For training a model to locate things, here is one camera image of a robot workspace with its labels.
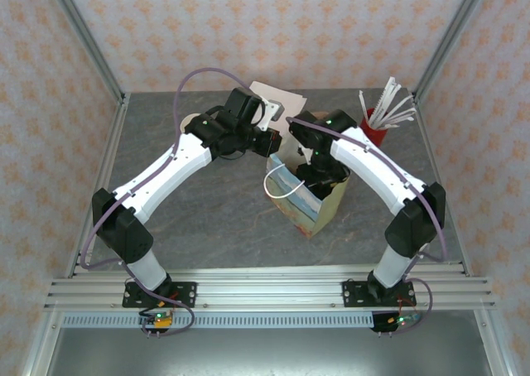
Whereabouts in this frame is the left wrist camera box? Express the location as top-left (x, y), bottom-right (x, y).
top-left (258, 96), bottom-right (285, 129)

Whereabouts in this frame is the aluminium lower frame bar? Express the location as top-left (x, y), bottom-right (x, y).
top-left (22, 309), bottom-right (63, 376)
top-left (474, 309), bottom-right (513, 376)

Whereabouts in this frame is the red straw holder cup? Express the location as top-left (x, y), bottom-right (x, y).
top-left (359, 108), bottom-right (390, 147)

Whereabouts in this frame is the aluminium table side rail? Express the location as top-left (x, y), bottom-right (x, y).
top-left (64, 93), bottom-right (132, 278)

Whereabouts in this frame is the slotted grey cable duct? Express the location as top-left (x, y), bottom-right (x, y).
top-left (61, 312), bottom-right (376, 330)

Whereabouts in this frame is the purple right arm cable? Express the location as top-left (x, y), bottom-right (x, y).
top-left (285, 117), bottom-right (448, 335)

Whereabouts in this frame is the white paper napkin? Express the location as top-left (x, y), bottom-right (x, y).
top-left (249, 80), bottom-right (308, 124)

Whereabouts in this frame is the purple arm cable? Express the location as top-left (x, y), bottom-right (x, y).
top-left (80, 68), bottom-right (266, 338)
top-left (285, 117), bottom-right (448, 335)

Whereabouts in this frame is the grey metal sheet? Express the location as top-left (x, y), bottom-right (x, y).
top-left (45, 328), bottom-right (492, 376)

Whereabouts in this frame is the aluminium frame post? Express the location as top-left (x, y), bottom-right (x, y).
top-left (412, 0), bottom-right (494, 104)
top-left (43, 0), bottom-right (128, 104)

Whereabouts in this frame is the printed paper gift bag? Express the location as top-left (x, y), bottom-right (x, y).
top-left (263, 152), bottom-right (353, 240)

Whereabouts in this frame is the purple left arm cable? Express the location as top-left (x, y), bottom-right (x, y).
top-left (80, 68), bottom-right (266, 338)

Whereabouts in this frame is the small electronics board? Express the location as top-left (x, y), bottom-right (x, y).
top-left (370, 311), bottom-right (424, 336)
top-left (138, 309), bottom-right (175, 336)

